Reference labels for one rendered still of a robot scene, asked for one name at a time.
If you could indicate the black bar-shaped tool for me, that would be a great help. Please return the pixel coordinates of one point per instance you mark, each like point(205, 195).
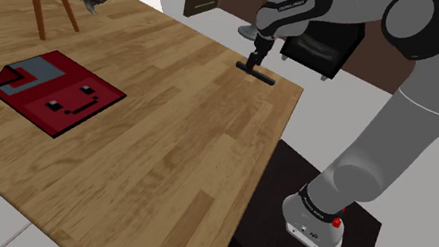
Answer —
point(266, 79)

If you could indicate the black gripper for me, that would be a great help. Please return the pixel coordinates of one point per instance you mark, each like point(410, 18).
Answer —
point(260, 49)

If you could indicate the wooden table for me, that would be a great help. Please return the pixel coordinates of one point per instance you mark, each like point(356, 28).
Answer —
point(161, 153)

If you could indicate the red square book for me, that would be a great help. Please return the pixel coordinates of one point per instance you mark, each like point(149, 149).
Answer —
point(72, 106)

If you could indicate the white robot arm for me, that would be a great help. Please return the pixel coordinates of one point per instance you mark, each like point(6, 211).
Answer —
point(413, 127)

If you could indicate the black armchair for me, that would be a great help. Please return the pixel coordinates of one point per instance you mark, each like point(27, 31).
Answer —
point(321, 51)

